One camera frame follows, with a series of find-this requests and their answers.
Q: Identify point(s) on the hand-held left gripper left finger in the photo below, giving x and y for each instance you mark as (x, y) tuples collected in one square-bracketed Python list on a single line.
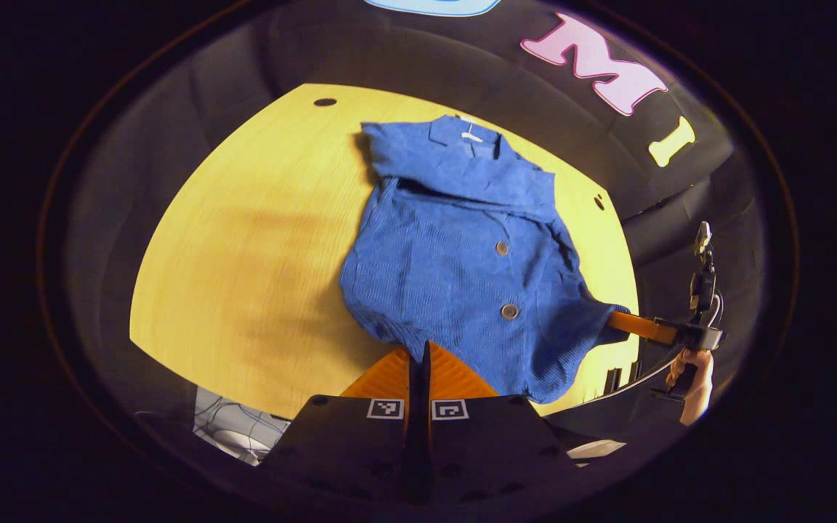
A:
[(346, 443)]

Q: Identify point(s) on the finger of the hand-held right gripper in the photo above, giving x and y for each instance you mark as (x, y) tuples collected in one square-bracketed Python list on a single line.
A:
[(640, 327)]

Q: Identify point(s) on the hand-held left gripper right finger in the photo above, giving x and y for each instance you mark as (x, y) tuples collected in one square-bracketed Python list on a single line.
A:
[(498, 443)]

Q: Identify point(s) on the blue button shirt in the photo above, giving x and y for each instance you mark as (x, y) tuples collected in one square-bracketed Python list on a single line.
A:
[(447, 276)]

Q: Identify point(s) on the white object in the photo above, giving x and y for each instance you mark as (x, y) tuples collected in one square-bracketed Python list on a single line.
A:
[(596, 449)]

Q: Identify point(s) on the white checked cloth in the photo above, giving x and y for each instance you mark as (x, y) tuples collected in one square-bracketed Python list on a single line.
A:
[(229, 421)]

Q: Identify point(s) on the black backdrop cloth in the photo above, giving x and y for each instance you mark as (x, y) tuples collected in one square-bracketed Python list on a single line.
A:
[(462, 65)]

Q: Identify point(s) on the black table edge bracket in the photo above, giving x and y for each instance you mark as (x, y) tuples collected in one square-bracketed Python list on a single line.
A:
[(612, 381), (635, 370)]

